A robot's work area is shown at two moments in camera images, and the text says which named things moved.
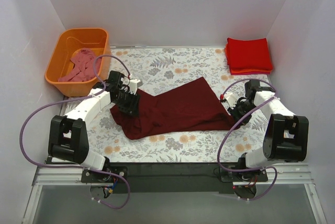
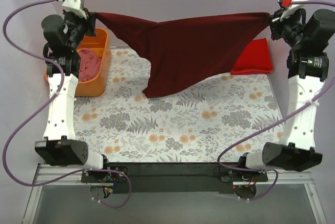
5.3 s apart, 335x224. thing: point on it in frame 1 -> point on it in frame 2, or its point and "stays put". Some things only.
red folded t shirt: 248,56 stays put
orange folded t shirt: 251,70 stays put
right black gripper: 239,114 -> 274,25
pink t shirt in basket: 84,63 stays put
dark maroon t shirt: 189,105 -> 180,51
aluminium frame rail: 292,174 stays put
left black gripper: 130,102 -> 89,22
